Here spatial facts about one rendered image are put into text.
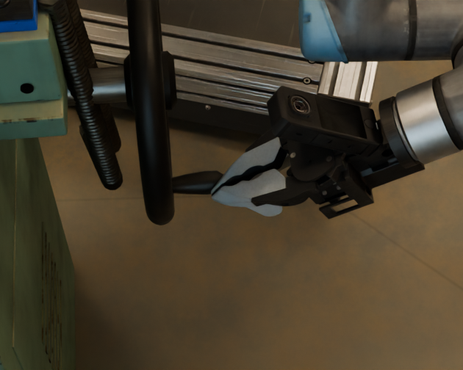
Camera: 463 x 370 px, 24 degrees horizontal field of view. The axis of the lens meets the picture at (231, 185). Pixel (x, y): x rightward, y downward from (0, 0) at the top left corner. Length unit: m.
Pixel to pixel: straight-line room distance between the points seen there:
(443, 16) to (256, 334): 0.90
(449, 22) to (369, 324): 0.88
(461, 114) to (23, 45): 0.40
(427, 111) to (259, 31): 0.92
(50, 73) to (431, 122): 0.35
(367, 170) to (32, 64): 0.35
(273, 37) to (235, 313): 0.49
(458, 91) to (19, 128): 0.41
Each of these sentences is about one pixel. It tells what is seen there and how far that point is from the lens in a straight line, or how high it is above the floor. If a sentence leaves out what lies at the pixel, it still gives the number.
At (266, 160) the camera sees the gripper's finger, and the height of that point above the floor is 0.77.
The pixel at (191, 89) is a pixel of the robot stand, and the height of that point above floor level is 0.17.
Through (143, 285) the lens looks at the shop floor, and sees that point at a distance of 1.87.
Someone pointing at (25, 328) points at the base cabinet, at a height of 0.52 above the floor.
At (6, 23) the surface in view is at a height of 0.97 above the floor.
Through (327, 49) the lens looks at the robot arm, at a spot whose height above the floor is 0.85.
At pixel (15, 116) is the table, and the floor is 0.87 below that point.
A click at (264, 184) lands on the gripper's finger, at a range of 1.07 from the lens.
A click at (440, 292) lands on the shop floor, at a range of 1.90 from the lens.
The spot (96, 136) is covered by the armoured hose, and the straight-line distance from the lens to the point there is 1.13.
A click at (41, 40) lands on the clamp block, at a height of 0.96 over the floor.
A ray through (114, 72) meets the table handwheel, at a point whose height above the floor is 0.83.
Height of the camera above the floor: 1.68
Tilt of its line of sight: 59 degrees down
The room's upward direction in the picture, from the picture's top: straight up
